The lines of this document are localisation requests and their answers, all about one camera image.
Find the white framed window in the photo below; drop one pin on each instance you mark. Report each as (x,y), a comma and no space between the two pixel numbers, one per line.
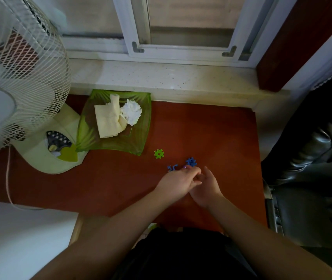
(131,26)

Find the person's right hand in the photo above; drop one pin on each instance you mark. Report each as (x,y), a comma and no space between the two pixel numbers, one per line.
(208,192)

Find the person's black shorts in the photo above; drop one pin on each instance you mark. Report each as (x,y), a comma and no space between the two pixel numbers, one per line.
(183,256)

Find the person's left hand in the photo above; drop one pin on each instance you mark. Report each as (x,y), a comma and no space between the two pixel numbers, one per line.
(177,183)

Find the dark red wooden window trim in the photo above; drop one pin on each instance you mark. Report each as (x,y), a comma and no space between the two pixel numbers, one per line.
(300,40)

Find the folded beige paper towel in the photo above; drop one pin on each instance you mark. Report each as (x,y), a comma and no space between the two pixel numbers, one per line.
(107,122)

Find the black leather office chair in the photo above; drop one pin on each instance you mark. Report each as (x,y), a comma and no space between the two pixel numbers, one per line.
(315,177)

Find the wooden floor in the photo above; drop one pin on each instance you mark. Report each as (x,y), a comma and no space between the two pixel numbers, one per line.
(79,223)

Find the white stone window sill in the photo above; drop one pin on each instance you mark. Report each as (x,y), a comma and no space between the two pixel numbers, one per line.
(183,78)

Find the red-brown wooden table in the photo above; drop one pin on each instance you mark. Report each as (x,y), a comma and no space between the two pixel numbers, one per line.
(212,134)

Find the green glass dish with tissues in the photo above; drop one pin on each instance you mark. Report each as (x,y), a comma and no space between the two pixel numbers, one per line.
(136,139)

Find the person's left forearm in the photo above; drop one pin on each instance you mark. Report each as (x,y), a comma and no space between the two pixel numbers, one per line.
(101,242)

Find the person's right forearm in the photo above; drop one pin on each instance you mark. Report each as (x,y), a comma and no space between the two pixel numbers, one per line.
(271,244)

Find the person's left shoe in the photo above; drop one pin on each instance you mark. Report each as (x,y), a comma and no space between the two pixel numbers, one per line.
(151,227)

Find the crumpled white tissue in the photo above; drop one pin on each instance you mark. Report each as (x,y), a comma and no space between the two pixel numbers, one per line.
(132,112)

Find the plastic snowflake building pieces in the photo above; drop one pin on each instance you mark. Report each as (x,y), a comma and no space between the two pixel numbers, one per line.
(159,154)

